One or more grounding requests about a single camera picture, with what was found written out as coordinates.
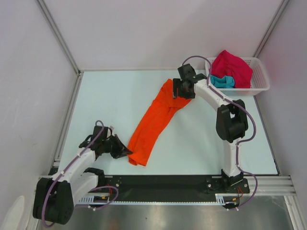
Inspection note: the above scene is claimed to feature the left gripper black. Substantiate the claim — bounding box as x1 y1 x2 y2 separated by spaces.
102 134 132 159

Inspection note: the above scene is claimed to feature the orange t shirt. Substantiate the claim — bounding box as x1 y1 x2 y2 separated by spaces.
128 79 190 167

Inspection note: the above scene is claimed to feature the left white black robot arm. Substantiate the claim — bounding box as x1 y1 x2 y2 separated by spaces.
32 125 132 228

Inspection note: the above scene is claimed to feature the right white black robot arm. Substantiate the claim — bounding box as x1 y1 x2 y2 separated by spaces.
173 64 248 192

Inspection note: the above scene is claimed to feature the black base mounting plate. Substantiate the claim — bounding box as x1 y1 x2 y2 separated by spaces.
105 175 250 203

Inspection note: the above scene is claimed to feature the teal t shirt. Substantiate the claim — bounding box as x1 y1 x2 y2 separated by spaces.
210 75 235 89

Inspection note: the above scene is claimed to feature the magenta t shirt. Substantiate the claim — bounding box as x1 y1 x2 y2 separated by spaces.
210 50 253 88

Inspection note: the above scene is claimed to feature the white plastic laundry basket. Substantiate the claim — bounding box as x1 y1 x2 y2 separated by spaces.
220 57 270 97

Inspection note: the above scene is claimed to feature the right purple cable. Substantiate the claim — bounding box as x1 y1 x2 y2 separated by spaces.
182 56 259 211

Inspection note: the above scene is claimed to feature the left white slotted cable duct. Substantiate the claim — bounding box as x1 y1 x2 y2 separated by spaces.
77 194 110 205

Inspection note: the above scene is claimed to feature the white slotted cable duct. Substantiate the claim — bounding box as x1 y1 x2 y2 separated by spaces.
77 194 110 205
215 194 240 206

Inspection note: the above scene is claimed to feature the right white slotted cable duct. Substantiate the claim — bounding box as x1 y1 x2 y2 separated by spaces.
215 194 240 206

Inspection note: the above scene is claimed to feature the aluminium front frame rail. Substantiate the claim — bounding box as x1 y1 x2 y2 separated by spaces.
33 175 298 196

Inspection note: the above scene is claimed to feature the right aluminium corner post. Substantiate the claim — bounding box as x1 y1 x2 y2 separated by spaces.
253 0 292 58

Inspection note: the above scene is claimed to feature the aluminium corner post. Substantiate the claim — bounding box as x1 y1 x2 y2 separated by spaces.
35 0 81 76
253 0 292 58

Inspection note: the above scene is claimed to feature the left aluminium corner post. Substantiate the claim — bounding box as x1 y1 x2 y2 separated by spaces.
35 0 81 76

